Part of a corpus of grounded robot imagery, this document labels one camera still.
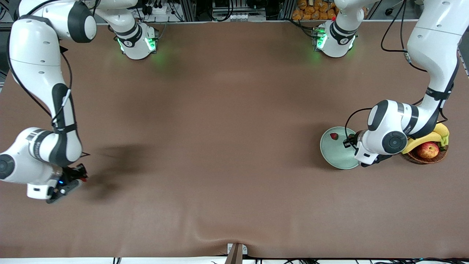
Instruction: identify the light green round plate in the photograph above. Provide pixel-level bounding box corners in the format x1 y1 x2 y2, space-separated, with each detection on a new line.
320 126 361 170

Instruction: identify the pile of orange buns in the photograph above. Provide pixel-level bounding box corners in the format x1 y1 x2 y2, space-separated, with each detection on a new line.
292 0 338 21

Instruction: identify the silver metal edge bracket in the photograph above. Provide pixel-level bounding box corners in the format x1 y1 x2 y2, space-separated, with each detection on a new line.
227 243 248 255

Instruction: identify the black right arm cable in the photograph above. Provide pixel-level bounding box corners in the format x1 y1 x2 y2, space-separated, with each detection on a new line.
7 0 90 158

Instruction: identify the long yellow banana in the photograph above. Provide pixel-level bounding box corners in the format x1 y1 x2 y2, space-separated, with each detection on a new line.
402 131 443 155

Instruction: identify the brown bar under bracket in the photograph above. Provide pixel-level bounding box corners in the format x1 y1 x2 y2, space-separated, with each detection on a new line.
224 244 243 264

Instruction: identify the red apple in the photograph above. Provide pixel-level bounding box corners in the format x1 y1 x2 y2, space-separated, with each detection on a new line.
416 142 440 159

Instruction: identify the brown wicker basket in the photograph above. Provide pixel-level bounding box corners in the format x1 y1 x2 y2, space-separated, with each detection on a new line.
401 145 448 164

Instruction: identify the black office chair base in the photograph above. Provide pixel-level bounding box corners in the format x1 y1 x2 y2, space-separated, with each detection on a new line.
385 0 407 16

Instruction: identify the aluminium frame post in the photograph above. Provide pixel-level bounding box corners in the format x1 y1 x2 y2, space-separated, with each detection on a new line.
182 0 197 22
279 0 296 20

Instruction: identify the white power strip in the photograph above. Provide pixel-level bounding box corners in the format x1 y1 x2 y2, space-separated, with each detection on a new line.
146 4 169 15

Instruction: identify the brown table cover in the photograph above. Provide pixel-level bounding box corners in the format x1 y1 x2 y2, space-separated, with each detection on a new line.
0 20 469 259

